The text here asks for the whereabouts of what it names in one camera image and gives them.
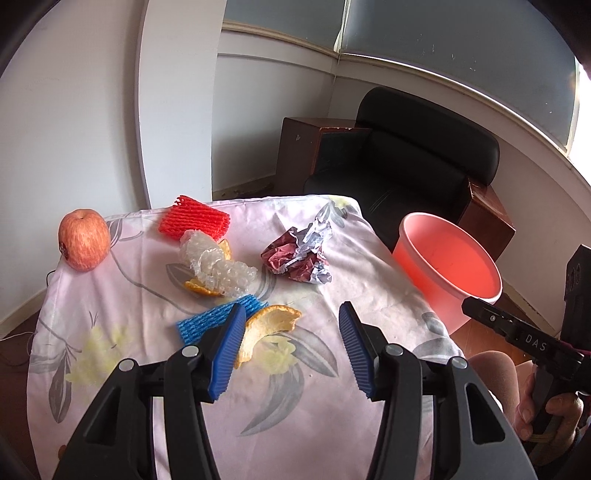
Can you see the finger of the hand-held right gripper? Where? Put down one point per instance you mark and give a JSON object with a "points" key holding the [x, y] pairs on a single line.
{"points": [[485, 316]]}

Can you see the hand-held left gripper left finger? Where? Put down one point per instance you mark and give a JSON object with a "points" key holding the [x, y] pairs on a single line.
{"points": [[226, 355]]}

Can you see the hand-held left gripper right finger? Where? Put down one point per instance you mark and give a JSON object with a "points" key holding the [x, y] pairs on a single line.
{"points": [[358, 355]]}

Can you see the large orange peel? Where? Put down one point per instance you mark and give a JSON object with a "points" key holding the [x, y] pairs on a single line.
{"points": [[268, 323]]}

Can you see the pink plastic bucket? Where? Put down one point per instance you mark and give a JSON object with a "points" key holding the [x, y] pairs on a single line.
{"points": [[443, 272]]}

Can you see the small orange peel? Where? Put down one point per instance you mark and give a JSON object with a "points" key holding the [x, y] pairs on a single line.
{"points": [[226, 250], [203, 288]]}

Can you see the red foam fruit net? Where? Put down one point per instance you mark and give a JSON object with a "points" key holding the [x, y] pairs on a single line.
{"points": [[196, 221]]}

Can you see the person's right hand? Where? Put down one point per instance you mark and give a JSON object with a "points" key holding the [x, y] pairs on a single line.
{"points": [[565, 415]]}

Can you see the blue foam fruit net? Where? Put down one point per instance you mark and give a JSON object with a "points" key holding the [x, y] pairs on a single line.
{"points": [[203, 325]]}

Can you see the person's leg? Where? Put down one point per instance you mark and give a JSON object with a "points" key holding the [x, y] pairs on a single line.
{"points": [[496, 378]]}

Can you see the floral pink tablecloth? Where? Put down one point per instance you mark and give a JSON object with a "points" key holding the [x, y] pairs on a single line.
{"points": [[152, 364]]}

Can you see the clear bubble wrap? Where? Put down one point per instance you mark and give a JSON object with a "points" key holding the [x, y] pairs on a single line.
{"points": [[212, 267]]}

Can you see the crumpled maroon foil wrapper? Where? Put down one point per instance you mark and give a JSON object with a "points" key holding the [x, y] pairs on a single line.
{"points": [[295, 256]]}

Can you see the black leather wooden armchair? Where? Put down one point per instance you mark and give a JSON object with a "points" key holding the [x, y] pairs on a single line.
{"points": [[406, 161]]}

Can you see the red apple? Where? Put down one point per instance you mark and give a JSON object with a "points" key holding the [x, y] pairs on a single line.
{"points": [[83, 240]]}

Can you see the frosted window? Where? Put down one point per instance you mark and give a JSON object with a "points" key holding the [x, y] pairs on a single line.
{"points": [[438, 37]]}

